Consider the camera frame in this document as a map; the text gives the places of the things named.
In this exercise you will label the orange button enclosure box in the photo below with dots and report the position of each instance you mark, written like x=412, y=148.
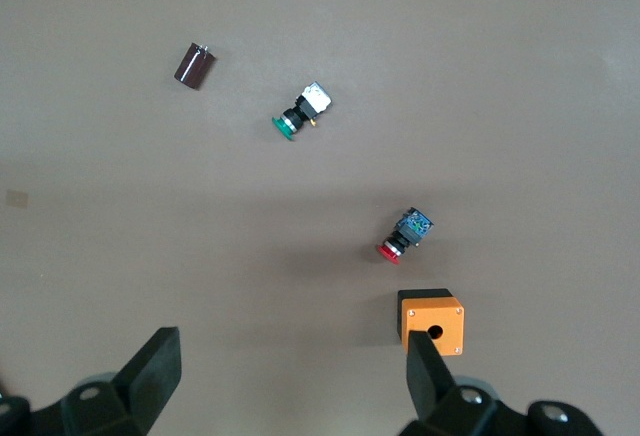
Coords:
x=440, y=316

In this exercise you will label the dark maroon cylindrical capacitor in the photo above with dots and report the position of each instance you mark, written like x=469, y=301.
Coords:
x=194, y=66

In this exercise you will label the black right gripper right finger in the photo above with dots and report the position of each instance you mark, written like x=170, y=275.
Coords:
x=430, y=381

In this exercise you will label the red push button switch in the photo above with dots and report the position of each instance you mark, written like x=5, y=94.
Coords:
x=407, y=236

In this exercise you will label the green push button switch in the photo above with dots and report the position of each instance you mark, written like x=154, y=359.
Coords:
x=302, y=111

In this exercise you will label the small brown tape patch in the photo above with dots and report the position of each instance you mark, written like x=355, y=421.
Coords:
x=17, y=198

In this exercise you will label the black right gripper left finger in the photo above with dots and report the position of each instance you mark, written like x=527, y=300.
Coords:
x=150, y=376

